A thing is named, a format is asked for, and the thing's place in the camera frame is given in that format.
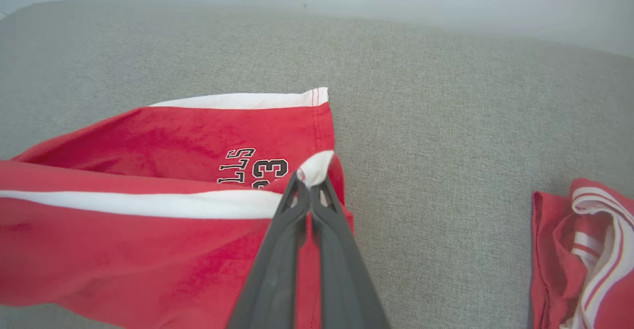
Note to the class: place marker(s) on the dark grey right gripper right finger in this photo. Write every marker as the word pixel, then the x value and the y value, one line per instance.
pixel 342 279

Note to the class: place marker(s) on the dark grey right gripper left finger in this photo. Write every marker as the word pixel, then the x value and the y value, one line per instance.
pixel 272 269

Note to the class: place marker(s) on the red white-striped basketball shorts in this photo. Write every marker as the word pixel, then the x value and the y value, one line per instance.
pixel 148 249

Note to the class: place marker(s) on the red white-trimmed basketball jersey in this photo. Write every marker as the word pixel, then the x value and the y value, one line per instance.
pixel 554 249

